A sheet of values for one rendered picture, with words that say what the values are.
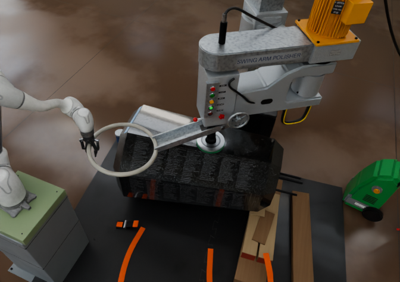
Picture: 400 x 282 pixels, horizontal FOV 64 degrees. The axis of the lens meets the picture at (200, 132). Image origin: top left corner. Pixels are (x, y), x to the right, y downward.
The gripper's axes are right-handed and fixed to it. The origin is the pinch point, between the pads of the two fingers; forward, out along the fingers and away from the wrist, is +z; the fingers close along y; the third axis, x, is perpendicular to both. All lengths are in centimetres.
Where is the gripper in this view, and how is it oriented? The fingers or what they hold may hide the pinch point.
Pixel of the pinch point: (91, 152)
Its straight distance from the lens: 245.2
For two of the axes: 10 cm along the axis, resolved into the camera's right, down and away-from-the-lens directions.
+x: 0.2, -7.3, 6.8
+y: 9.9, 0.9, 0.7
